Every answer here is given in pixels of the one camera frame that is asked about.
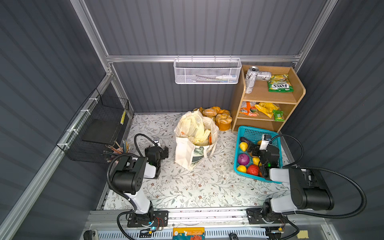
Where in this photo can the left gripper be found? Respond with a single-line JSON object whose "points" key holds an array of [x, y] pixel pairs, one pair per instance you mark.
{"points": [[163, 153]]}

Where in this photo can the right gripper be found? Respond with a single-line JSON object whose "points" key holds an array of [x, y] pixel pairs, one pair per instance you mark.
{"points": [[257, 150]]}

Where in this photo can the purple onion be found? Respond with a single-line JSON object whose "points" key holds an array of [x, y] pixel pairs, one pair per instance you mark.
{"points": [[243, 159]]}

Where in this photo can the canvas tote bag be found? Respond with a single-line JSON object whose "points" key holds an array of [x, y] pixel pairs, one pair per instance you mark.
{"points": [[187, 154]]}

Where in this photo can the yellow plastic grocery bag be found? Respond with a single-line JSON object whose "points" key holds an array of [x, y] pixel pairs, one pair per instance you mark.
{"points": [[193, 128]]}

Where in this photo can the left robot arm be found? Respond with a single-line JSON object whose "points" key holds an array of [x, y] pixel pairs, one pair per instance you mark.
{"points": [[125, 177]]}

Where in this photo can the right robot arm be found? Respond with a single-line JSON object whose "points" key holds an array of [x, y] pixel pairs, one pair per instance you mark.
{"points": [[308, 189]]}

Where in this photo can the yellow lemon top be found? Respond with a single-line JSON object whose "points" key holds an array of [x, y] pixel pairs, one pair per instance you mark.
{"points": [[256, 161]]}

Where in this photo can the red tomato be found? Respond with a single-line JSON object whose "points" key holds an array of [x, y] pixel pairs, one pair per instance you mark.
{"points": [[253, 170]]}

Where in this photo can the teal plastic basket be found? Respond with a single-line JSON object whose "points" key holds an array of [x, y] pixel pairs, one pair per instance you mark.
{"points": [[255, 136]]}

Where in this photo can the yellow pear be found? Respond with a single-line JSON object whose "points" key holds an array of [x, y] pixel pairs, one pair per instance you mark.
{"points": [[243, 146]]}

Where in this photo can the yellow fruit bottom left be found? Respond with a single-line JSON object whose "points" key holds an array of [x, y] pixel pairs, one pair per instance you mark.
{"points": [[242, 169]]}

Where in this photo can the purple eggplant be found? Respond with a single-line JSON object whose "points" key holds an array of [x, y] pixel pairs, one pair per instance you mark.
{"points": [[245, 140]]}

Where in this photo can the pink pencil cup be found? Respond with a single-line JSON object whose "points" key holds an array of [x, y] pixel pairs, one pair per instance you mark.
{"points": [[116, 149]]}

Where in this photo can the small green packet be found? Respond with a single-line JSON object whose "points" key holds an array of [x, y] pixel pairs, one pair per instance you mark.
{"points": [[278, 116]]}

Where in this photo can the yellow snack packet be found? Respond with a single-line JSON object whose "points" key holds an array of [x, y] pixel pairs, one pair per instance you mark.
{"points": [[267, 108]]}

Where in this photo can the orange snack packet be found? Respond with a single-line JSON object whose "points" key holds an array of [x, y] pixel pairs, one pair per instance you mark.
{"points": [[249, 109]]}

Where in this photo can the round sugared bread loaf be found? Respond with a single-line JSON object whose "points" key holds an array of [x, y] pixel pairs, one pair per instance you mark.
{"points": [[224, 122]]}

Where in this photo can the yellow bread tray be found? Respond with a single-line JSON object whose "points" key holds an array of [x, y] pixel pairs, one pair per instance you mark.
{"points": [[217, 109]]}

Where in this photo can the wooden shelf unit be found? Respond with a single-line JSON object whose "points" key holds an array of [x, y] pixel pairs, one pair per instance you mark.
{"points": [[287, 102]]}

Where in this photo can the sugared bun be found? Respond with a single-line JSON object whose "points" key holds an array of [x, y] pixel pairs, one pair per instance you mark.
{"points": [[209, 112]]}

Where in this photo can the green candy bag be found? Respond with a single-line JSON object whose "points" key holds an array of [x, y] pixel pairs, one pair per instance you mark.
{"points": [[280, 84]]}

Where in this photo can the lying white can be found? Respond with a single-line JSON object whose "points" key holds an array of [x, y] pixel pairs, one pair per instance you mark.
{"points": [[263, 76]]}

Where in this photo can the tall white energy can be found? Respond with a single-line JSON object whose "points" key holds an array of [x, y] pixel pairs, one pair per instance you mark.
{"points": [[250, 78]]}

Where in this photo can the teal orange card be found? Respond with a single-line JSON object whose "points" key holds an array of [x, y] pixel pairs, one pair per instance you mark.
{"points": [[189, 233]]}

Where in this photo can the toothpaste tube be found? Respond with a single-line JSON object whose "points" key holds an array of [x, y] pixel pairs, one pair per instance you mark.
{"points": [[229, 78]]}

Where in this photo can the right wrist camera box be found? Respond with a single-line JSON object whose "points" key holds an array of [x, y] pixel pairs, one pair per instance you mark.
{"points": [[265, 141]]}

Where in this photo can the black wire wall basket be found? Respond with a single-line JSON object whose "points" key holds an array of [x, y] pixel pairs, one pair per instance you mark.
{"points": [[101, 122]]}

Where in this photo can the white wire wall basket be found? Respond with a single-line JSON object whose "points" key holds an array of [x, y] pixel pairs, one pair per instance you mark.
{"points": [[203, 71]]}

